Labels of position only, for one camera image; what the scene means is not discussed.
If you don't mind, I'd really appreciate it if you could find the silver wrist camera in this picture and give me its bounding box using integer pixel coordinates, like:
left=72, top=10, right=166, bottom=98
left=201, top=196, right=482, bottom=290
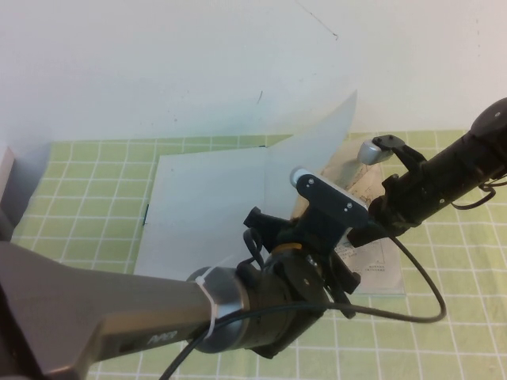
left=288, top=165, right=368, bottom=217
left=358, top=140, right=394, bottom=165

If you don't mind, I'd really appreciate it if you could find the white zip tie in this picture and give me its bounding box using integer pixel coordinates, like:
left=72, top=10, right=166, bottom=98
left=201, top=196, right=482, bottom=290
left=185, top=263, right=238, bottom=345

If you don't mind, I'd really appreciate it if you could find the white hardcover book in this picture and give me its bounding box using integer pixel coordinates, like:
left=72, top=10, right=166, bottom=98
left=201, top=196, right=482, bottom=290
left=133, top=89, right=408, bottom=297

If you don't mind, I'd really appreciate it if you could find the white board panel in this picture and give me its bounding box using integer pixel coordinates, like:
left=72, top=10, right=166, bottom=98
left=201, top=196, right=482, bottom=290
left=0, top=145, right=17, bottom=207

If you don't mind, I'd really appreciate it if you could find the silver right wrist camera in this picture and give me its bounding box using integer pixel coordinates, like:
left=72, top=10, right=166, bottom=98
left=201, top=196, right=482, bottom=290
left=358, top=140, right=394, bottom=165

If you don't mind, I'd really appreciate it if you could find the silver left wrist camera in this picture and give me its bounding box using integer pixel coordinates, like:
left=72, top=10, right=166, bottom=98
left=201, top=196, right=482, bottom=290
left=288, top=165, right=368, bottom=217

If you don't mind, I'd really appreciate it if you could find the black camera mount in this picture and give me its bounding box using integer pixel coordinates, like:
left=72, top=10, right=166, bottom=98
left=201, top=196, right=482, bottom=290
left=373, top=135, right=428, bottom=177
left=295, top=172, right=370, bottom=257

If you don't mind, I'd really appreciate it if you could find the green checked tablecloth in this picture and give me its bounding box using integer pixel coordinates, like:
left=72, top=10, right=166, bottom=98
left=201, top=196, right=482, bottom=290
left=10, top=129, right=507, bottom=380

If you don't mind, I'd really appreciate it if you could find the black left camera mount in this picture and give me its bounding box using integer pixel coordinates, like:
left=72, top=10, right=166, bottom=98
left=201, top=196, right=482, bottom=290
left=295, top=172, right=370, bottom=257

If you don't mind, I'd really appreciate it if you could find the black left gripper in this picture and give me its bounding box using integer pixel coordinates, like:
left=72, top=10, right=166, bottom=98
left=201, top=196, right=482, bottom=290
left=243, top=206, right=362, bottom=320

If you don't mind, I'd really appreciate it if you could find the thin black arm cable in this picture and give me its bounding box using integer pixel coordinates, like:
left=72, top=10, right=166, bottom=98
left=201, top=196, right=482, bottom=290
left=240, top=228, right=265, bottom=278
left=451, top=178, right=498, bottom=211

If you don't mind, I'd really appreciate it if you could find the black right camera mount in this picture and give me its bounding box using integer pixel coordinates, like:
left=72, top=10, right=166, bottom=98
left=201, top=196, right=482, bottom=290
left=373, top=135, right=428, bottom=177

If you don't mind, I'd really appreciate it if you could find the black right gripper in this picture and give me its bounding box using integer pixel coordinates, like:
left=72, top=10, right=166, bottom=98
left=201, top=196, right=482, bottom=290
left=347, top=160, right=453, bottom=249

